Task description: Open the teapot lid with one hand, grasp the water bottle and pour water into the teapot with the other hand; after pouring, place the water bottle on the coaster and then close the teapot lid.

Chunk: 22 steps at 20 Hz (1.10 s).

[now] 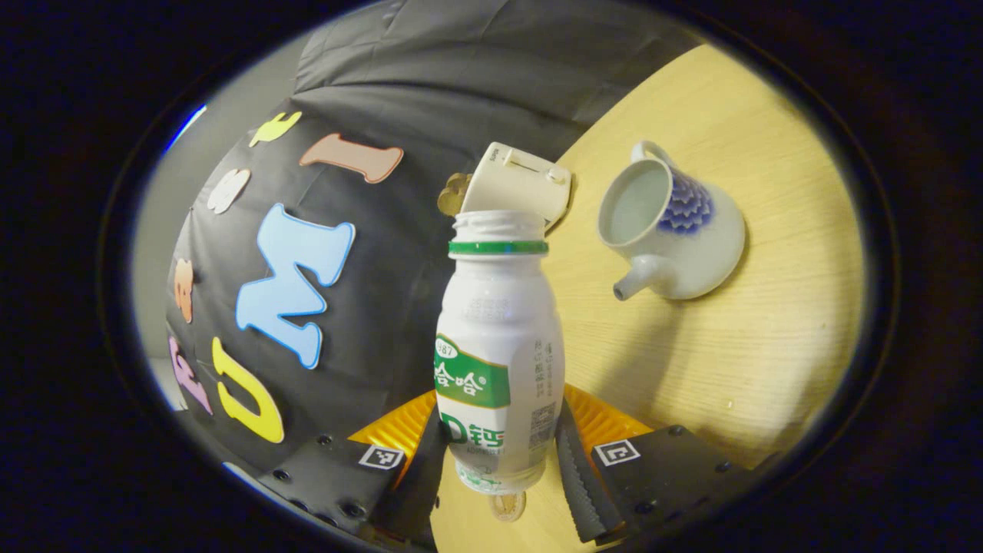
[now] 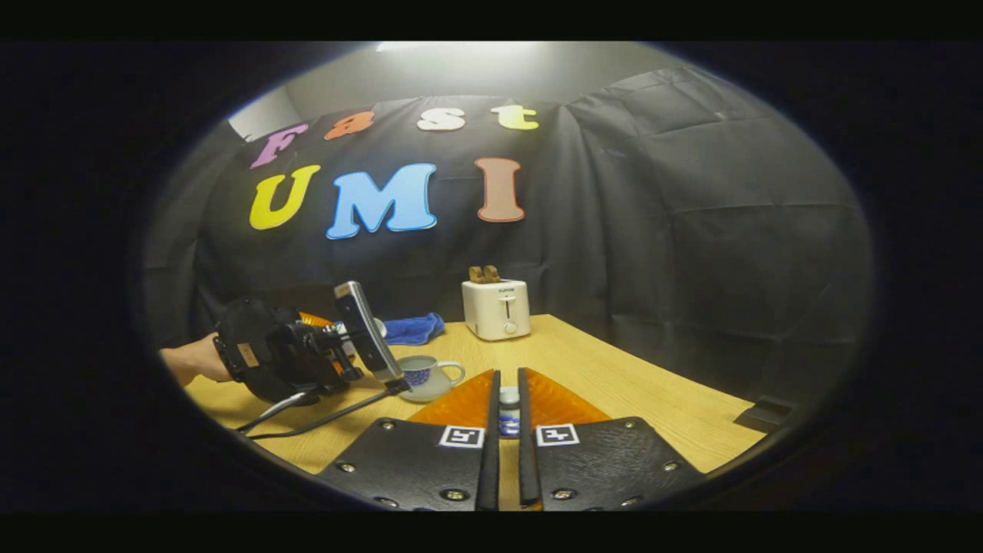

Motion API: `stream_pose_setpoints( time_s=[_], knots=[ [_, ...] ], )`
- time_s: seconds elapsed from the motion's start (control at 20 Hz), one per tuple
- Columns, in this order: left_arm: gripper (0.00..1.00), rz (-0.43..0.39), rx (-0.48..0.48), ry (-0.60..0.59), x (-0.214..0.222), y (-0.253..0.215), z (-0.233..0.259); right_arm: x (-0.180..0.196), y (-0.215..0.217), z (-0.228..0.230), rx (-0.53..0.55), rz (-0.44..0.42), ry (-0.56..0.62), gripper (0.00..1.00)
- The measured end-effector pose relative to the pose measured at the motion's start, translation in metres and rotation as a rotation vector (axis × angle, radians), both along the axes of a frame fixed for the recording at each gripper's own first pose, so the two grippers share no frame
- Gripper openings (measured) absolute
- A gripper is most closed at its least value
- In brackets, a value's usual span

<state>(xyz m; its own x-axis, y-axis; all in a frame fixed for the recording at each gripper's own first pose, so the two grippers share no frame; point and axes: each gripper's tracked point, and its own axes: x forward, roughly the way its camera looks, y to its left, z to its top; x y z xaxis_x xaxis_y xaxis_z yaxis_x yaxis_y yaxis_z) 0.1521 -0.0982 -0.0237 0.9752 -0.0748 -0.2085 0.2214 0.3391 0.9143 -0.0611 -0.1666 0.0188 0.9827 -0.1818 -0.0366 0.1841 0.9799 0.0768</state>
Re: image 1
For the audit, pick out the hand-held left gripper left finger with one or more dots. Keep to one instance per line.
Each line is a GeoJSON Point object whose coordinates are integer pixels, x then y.
{"type": "Point", "coordinates": [415, 499]}

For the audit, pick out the white toaster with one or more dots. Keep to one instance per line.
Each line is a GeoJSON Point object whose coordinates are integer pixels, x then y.
{"type": "Point", "coordinates": [514, 180]}

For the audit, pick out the white water bottle green label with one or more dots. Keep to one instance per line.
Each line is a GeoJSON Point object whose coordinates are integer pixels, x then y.
{"type": "Point", "coordinates": [499, 330]}

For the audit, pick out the white blue-patterned teacup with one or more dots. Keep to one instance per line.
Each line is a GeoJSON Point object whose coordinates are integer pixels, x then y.
{"type": "Point", "coordinates": [691, 253]}

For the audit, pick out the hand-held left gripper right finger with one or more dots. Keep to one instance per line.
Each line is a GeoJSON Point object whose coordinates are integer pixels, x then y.
{"type": "Point", "coordinates": [580, 484]}

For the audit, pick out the black backdrop cloth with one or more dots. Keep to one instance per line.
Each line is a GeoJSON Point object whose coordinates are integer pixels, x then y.
{"type": "Point", "coordinates": [399, 92]}

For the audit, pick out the brown toast slice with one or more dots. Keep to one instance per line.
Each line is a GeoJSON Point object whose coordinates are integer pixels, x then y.
{"type": "Point", "coordinates": [459, 183]}
{"type": "Point", "coordinates": [449, 204]}

